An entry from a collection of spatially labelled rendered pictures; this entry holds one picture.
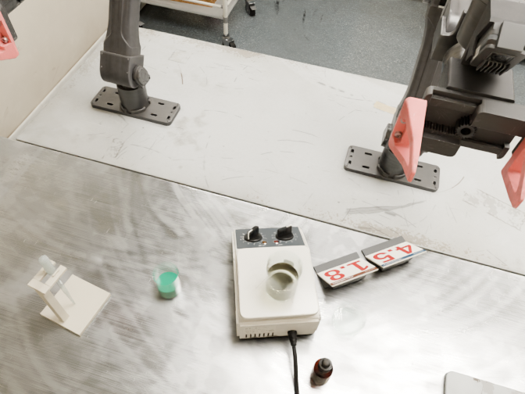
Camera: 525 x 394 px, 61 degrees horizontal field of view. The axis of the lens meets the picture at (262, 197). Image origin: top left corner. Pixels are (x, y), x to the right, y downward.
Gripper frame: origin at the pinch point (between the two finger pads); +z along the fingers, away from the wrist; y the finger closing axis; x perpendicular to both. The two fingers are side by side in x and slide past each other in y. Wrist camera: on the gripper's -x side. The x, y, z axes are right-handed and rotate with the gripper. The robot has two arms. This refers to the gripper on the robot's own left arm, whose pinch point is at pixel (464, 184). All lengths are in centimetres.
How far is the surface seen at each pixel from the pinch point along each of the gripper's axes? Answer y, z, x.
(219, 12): -98, -193, 113
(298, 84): -26, -59, 41
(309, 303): -10.4, 1.8, 31.4
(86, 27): -160, -153, 112
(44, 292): -47, 13, 27
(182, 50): -59, -62, 41
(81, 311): -46, 11, 39
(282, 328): -13.4, 5.1, 35.6
